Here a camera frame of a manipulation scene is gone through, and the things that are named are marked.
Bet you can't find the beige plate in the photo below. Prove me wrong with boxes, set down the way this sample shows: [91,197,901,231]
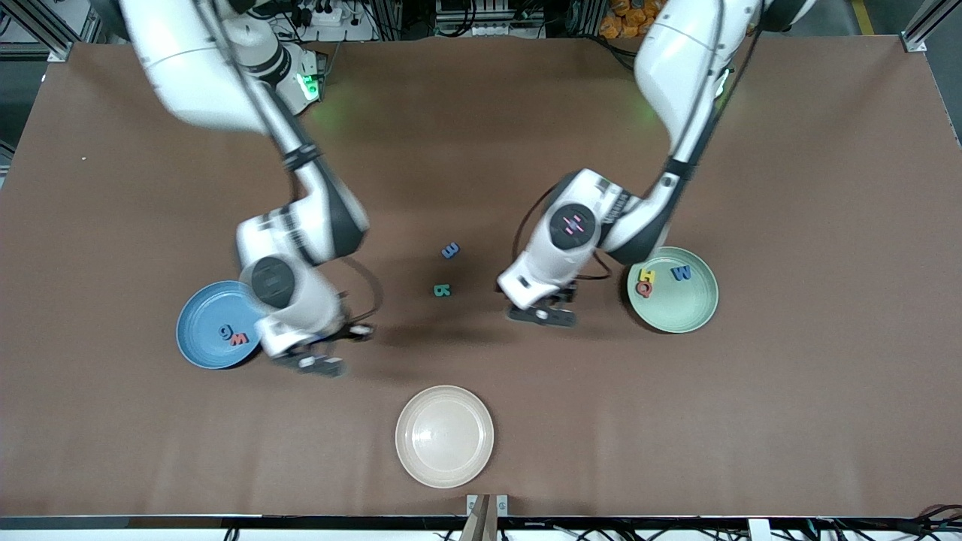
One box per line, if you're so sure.
[395,385,495,489]

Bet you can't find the orange bag pile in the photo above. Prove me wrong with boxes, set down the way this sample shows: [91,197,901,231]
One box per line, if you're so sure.
[599,0,670,38]

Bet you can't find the blue plate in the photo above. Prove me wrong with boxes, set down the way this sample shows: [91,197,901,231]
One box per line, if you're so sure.
[176,280,264,370]

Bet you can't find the black equipment rack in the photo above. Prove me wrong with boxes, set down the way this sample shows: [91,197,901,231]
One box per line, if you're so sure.
[436,0,542,38]

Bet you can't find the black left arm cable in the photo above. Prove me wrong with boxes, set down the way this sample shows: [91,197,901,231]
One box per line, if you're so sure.
[513,0,760,283]

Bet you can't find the black table edge rail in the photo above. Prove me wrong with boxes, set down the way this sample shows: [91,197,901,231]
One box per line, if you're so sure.
[0,514,962,541]

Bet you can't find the brown table cover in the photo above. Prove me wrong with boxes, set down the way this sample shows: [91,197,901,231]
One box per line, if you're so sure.
[0,36,962,519]

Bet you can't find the small metal bracket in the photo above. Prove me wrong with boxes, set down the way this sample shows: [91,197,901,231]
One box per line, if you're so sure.
[466,494,510,519]

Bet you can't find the tangled cable bundle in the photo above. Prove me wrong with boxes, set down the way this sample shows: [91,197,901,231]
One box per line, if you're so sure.
[808,503,962,541]

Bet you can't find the green plate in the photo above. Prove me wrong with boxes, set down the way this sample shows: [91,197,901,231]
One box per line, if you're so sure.
[627,246,719,334]

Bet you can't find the tan vertical post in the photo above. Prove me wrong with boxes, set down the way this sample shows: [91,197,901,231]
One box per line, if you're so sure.
[458,496,499,541]

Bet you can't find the aluminium frame profile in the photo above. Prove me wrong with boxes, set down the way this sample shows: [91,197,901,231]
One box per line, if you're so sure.
[902,0,962,53]
[0,0,98,62]

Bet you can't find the white power strip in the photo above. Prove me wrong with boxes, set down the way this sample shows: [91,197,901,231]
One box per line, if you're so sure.
[297,0,343,27]

